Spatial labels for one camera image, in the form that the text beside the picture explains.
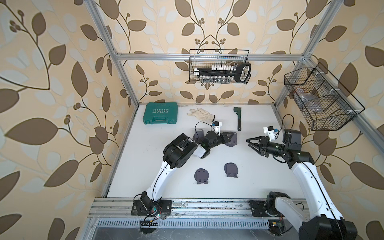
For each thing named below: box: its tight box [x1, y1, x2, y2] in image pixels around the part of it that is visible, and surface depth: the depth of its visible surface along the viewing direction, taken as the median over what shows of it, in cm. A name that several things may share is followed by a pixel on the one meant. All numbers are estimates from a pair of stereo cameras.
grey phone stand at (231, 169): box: [224, 162, 239, 178], surface depth 88 cm
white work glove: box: [186, 107, 216, 122], surface depth 117 cm
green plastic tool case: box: [143, 102, 179, 125], surface depth 111 cm
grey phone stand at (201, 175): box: [194, 168, 209, 185], surface depth 87 cm
